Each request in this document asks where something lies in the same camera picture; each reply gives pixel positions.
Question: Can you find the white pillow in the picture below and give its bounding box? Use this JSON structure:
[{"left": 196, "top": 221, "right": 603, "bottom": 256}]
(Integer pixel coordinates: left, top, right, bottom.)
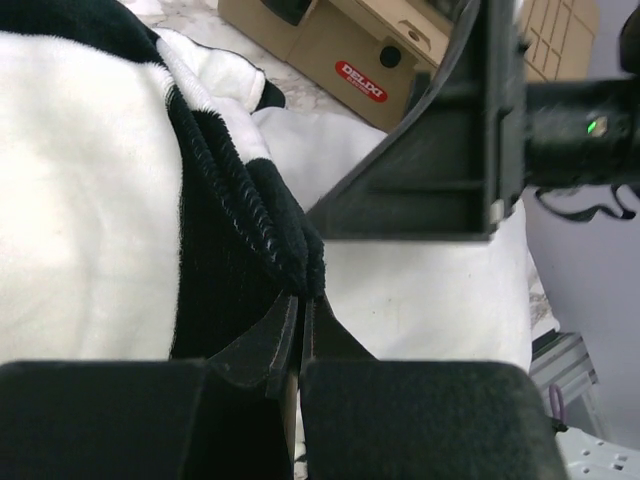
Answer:
[{"left": 253, "top": 107, "right": 532, "bottom": 369}]

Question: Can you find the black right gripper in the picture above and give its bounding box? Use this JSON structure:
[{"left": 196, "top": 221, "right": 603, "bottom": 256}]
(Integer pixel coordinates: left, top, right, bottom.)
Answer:
[{"left": 308, "top": 1, "right": 639, "bottom": 241}]

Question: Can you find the black and white checkered pillowcase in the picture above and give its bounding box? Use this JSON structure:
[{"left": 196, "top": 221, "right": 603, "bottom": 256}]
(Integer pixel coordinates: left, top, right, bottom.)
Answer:
[{"left": 1, "top": 1, "right": 325, "bottom": 362}]

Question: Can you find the tan plastic toolbox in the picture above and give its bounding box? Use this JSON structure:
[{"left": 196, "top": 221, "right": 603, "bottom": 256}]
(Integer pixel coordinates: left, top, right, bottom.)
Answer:
[{"left": 218, "top": 0, "right": 600, "bottom": 131}]

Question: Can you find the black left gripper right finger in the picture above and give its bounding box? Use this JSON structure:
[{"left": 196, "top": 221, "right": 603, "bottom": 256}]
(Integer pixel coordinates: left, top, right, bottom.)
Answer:
[{"left": 300, "top": 299, "right": 567, "bottom": 479}]

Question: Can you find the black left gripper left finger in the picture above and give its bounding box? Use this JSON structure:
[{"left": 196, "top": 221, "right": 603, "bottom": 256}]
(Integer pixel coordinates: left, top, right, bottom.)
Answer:
[{"left": 1, "top": 296, "right": 299, "bottom": 479}]

